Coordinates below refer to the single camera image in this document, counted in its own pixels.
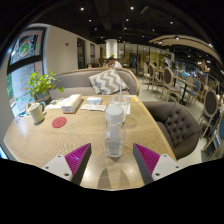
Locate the yellow card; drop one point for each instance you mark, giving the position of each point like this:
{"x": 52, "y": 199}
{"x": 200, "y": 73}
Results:
{"x": 133, "y": 98}

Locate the flat round red coaster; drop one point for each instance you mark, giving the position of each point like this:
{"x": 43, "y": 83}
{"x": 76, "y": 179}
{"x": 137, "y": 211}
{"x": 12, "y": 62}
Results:
{"x": 59, "y": 122}

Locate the dark grey tufted armchair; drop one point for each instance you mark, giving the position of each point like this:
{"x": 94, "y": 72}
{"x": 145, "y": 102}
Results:
{"x": 175, "y": 126}

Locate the white printed leaflet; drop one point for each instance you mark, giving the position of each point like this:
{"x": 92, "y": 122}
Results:
{"x": 52, "y": 105}

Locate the grey curved sofa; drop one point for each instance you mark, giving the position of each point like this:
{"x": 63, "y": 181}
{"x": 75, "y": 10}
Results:
{"x": 73, "y": 81}

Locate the group of ceiling lights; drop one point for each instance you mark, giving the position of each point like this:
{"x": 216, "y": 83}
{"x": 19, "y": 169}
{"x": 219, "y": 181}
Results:
{"x": 131, "y": 8}

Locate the framed colourful poster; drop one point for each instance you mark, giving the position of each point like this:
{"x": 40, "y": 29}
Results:
{"x": 28, "y": 45}

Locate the green potted plant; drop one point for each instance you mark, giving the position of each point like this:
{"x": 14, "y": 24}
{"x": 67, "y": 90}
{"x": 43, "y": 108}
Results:
{"x": 41, "y": 83}

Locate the white printed pamphlet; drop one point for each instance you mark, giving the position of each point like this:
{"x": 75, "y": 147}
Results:
{"x": 93, "y": 107}

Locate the clear plastic cup with straw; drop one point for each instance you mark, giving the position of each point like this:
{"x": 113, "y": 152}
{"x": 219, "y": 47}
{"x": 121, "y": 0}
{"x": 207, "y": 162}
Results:
{"x": 125, "y": 101}

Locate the clear bottle with white cap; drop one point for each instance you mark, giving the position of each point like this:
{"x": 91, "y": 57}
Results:
{"x": 114, "y": 133}

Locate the grey zigzag pillow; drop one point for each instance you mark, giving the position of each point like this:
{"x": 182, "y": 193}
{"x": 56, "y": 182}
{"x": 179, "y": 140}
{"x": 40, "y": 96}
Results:
{"x": 108, "y": 81}

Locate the person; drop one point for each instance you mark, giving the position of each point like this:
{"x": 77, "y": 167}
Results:
{"x": 115, "y": 63}

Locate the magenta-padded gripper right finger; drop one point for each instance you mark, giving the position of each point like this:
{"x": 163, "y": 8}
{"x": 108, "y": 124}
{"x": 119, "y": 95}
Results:
{"x": 165, "y": 166}

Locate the white and orange tissue box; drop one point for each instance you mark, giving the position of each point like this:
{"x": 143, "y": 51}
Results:
{"x": 70, "y": 103}

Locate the group of wooden chairs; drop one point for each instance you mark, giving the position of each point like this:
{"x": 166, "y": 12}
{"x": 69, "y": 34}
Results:
{"x": 210, "y": 103}

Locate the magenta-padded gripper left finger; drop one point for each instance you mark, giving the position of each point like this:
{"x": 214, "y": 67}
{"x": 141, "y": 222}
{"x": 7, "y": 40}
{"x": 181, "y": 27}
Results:
{"x": 58, "y": 166}

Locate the small white and blue box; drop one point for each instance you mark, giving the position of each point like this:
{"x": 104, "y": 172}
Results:
{"x": 94, "y": 100}

